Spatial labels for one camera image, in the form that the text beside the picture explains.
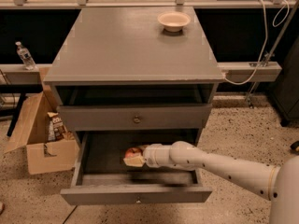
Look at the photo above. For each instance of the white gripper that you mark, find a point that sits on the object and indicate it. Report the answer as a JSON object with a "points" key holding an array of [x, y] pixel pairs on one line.
{"points": [[151, 156]]}

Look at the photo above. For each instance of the red apple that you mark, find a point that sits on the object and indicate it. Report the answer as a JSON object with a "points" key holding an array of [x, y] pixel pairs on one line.
{"points": [[132, 152]]}

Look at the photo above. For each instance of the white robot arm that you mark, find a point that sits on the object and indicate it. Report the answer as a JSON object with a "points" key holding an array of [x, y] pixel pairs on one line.
{"points": [[278, 184]]}

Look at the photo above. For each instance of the open grey middle drawer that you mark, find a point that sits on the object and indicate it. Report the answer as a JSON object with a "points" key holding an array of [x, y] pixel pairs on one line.
{"points": [[101, 177]]}

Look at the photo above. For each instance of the grey drawer cabinet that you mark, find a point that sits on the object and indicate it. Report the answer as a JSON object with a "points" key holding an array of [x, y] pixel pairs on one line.
{"points": [[124, 56]]}

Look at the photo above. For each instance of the brown snack bag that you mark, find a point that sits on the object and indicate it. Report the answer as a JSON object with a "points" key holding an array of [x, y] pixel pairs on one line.
{"points": [[56, 127]]}

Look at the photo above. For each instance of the open cardboard box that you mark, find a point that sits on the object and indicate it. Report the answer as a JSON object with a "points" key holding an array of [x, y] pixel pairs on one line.
{"points": [[32, 133]]}

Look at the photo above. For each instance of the dark table leg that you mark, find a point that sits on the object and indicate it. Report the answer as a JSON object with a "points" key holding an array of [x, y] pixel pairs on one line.
{"points": [[16, 113]]}

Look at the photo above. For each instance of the beige bowl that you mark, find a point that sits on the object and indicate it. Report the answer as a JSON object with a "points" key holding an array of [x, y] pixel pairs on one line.
{"points": [[174, 21]]}

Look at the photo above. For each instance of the clear plastic water bottle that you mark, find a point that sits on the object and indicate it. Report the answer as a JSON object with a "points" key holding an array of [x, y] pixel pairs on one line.
{"points": [[25, 56]]}

